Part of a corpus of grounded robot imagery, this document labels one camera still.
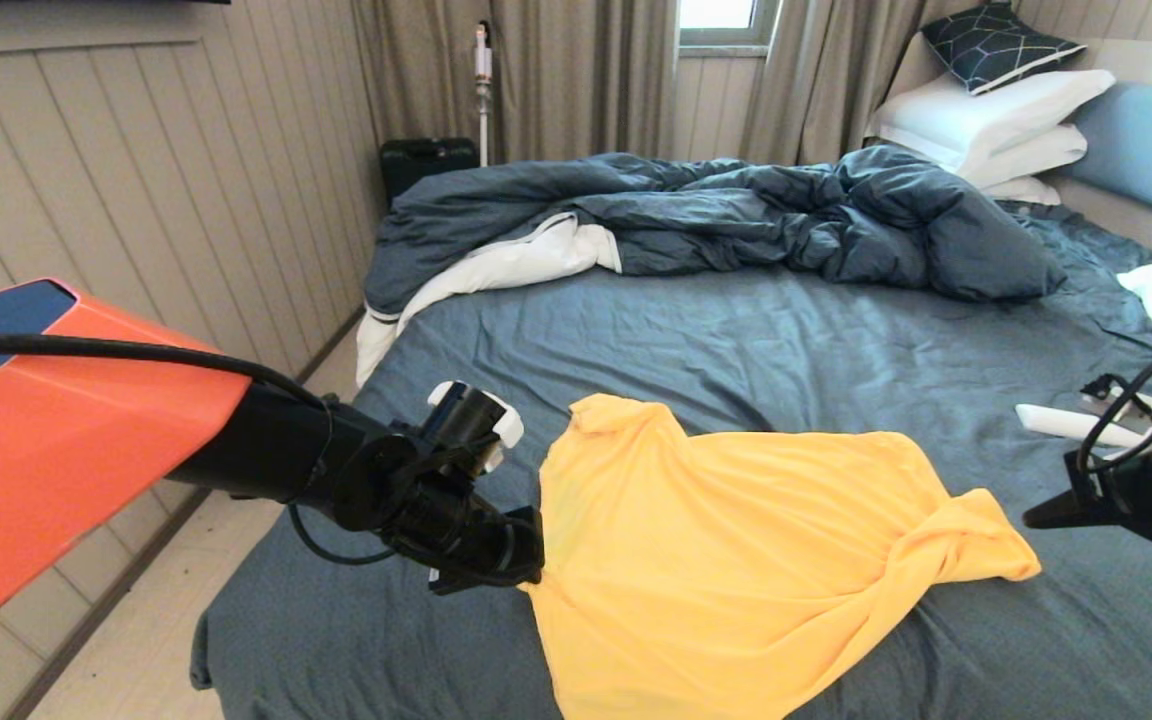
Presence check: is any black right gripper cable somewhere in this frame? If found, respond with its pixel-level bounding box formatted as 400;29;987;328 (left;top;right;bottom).
1076;325;1152;549

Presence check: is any bed with blue sheet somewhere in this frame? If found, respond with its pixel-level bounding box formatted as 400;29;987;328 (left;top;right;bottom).
191;200;1152;720

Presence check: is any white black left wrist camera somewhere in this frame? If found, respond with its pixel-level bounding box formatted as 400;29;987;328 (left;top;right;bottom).
426;380;525;473

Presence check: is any yellow polo shirt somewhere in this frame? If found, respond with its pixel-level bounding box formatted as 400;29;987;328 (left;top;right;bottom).
521;393;1042;720

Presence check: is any white stick vacuum cleaner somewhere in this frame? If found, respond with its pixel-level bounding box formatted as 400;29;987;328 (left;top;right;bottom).
473;20;494;167

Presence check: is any grey framed window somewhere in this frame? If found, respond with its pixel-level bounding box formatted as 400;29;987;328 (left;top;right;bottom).
677;0;782;49

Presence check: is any beige window curtain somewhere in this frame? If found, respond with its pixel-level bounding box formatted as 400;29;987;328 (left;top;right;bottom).
739;0;987;166
353;0;679;166

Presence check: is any dark blue duvet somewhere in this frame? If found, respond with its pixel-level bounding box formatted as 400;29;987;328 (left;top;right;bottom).
356;143;1067;389

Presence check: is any dark green hard case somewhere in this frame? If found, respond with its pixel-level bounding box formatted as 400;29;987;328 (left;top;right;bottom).
381;137;480;208

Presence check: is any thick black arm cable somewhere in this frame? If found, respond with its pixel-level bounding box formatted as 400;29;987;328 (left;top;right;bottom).
0;335;332;406

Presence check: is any white remote control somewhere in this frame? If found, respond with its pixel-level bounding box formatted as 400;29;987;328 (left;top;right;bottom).
1016;395;1152;448

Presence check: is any dark patterned cushion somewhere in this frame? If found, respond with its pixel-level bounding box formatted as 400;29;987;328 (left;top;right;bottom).
920;2;1087;96

